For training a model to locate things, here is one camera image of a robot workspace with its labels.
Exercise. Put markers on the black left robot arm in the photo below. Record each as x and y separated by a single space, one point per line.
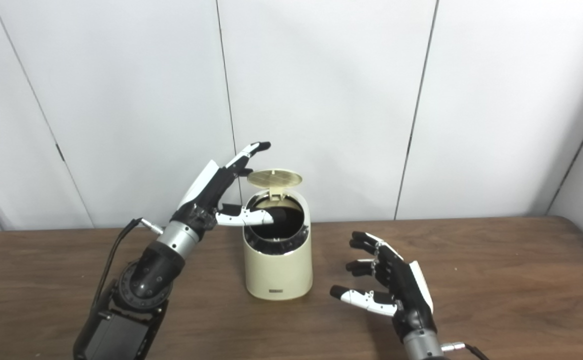
149 275

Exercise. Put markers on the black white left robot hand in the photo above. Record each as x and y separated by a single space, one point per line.
204 192

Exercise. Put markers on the black wall panel clip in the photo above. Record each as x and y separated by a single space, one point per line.
60 152

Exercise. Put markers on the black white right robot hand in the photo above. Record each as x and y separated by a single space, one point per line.
409 295

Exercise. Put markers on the cream-colored bin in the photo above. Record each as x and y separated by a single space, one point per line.
279 272

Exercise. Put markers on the round cream bin lid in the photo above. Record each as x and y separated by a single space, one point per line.
275 177

